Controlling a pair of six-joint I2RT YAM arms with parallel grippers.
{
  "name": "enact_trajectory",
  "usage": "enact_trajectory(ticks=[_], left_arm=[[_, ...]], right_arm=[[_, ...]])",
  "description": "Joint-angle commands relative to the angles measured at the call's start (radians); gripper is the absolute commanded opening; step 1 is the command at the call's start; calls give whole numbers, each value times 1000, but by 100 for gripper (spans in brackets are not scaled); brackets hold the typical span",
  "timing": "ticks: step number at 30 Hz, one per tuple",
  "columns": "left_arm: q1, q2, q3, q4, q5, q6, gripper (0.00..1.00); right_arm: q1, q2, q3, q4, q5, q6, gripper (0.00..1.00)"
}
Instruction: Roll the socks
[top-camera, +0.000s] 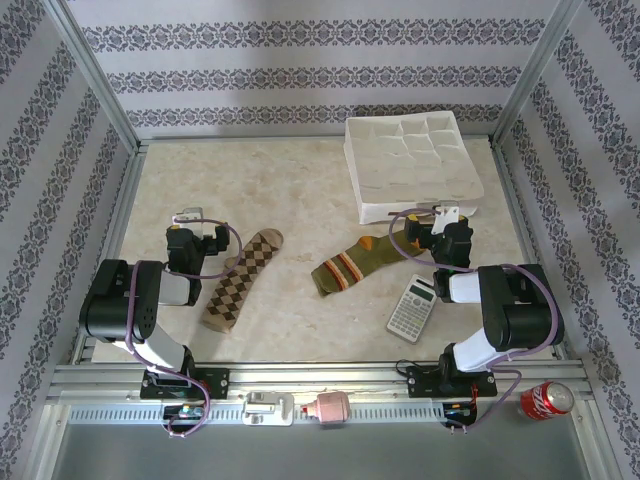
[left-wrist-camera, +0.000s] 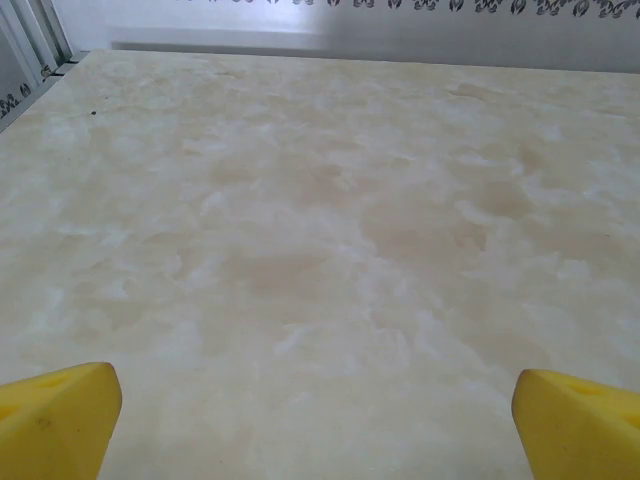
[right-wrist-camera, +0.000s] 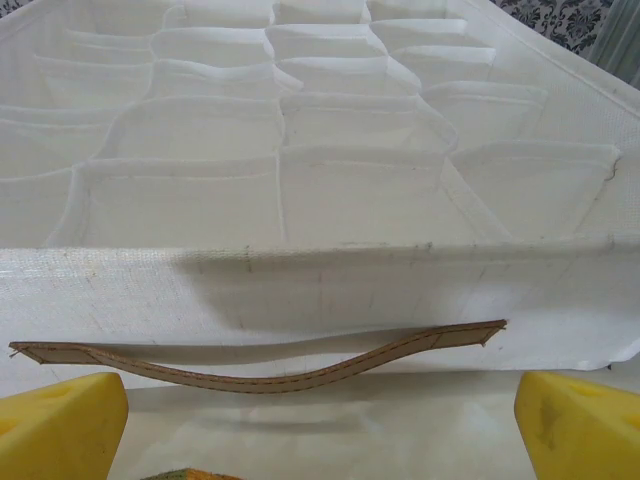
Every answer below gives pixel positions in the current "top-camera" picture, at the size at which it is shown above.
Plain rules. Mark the brown beige argyle sock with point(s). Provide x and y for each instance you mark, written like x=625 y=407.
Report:
x=235 y=285

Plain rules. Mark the green striped sock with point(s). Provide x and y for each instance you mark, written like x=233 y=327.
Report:
x=345 y=270

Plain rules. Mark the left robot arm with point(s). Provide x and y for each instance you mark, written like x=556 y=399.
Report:
x=115 y=310

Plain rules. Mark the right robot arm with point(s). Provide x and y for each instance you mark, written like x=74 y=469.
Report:
x=520 y=320

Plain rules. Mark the white divided organizer box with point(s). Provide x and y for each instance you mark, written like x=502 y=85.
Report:
x=410 y=160

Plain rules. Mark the grey calculator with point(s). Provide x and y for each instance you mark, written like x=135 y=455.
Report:
x=410 y=312

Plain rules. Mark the small circuit board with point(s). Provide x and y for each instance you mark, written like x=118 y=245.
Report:
x=184 y=411
x=460 y=410

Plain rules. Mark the white metal clamp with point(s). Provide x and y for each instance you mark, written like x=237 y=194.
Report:
x=267 y=409

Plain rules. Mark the red soda can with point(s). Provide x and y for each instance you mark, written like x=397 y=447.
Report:
x=546 y=402

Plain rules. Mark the pink bottle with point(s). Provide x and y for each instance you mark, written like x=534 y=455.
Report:
x=327 y=407

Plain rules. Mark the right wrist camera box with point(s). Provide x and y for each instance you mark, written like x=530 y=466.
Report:
x=447 y=217

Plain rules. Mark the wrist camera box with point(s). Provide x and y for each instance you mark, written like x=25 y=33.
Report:
x=447 y=217
x=190 y=216

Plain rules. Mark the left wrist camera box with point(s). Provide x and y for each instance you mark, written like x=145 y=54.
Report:
x=190 y=216

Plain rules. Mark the aluminium side rail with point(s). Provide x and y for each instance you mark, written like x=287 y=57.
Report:
x=520 y=225
x=122 y=210

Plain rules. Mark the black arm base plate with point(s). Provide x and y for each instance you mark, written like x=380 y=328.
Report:
x=422 y=382
x=215 y=382

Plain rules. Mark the aluminium frame rail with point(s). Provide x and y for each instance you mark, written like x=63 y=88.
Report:
x=310 y=375

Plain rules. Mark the aluminium frame post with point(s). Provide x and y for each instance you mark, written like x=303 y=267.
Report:
x=535 y=75
x=95 y=75

